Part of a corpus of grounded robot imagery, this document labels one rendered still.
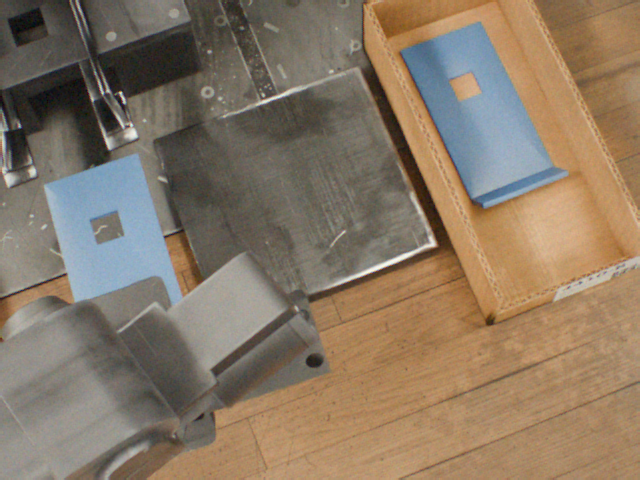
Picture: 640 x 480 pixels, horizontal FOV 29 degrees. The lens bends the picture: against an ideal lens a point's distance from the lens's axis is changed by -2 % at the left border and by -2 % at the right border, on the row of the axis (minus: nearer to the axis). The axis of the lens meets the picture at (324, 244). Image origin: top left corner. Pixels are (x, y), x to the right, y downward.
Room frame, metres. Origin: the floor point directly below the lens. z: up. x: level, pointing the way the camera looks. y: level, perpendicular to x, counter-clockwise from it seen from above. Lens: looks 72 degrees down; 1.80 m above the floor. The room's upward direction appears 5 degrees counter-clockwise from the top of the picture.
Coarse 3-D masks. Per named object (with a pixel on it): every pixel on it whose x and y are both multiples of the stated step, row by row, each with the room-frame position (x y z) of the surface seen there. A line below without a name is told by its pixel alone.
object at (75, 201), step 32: (128, 160) 0.34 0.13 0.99; (64, 192) 0.32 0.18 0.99; (96, 192) 0.32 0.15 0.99; (128, 192) 0.32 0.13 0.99; (64, 224) 0.30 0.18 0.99; (128, 224) 0.30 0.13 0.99; (64, 256) 0.28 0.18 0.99; (96, 256) 0.27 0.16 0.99; (128, 256) 0.27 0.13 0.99; (160, 256) 0.27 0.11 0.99; (96, 288) 0.25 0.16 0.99
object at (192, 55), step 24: (24, 24) 0.47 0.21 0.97; (144, 48) 0.44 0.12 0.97; (168, 48) 0.45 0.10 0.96; (192, 48) 0.45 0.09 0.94; (72, 72) 0.43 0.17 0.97; (120, 72) 0.44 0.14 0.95; (144, 72) 0.44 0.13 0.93; (168, 72) 0.45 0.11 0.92; (192, 72) 0.45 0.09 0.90; (24, 96) 0.41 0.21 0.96; (24, 120) 0.41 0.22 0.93
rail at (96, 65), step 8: (72, 0) 0.48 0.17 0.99; (72, 8) 0.47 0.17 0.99; (80, 8) 0.47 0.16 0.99; (80, 16) 0.46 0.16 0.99; (80, 24) 0.46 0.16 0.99; (80, 32) 0.45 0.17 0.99; (88, 32) 0.45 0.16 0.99; (88, 40) 0.44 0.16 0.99; (88, 48) 0.44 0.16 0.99; (96, 56) 0.43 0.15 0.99; (96, 64) 0.42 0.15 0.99; (96, 72) 0.41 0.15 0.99; (104, 72) 0.43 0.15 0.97; (104, 80) 0.41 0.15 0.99; (104, 88) 0.40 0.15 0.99
